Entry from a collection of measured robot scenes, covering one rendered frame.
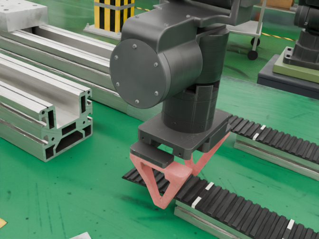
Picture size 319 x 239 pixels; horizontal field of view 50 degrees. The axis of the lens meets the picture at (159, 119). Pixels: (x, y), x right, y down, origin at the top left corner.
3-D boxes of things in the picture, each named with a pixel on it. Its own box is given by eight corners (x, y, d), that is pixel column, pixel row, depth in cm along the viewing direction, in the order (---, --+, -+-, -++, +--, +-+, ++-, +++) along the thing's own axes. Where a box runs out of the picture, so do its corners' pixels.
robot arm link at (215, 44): (241, 17, 33) (191, 6, 36) (208, 29, 28) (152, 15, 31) (228, 83, 37) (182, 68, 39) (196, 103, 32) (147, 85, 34)
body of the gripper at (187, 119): (135, 142, 37) (138, 78, 33) (182, 109, 44) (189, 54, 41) (187, 166, 34) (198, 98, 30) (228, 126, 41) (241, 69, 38)
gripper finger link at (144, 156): (125, 204, 40) (128, 135, 35) (158, 174, 45) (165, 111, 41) (174, 232, 37) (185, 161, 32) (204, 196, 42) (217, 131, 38)
